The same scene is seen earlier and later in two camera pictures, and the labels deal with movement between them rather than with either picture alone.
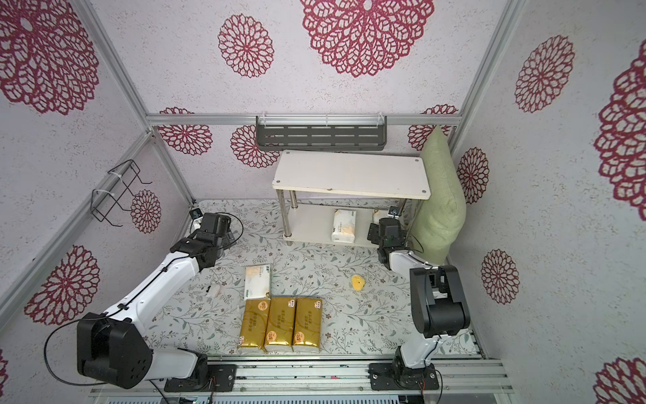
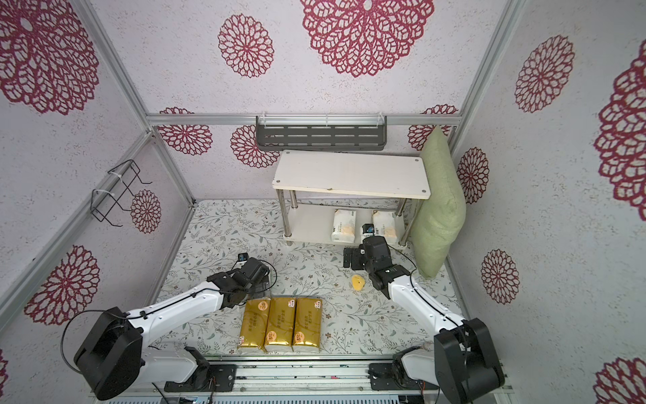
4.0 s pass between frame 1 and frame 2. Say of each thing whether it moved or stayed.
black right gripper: moved
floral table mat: stayed
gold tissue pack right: stayed
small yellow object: stayed
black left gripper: moved
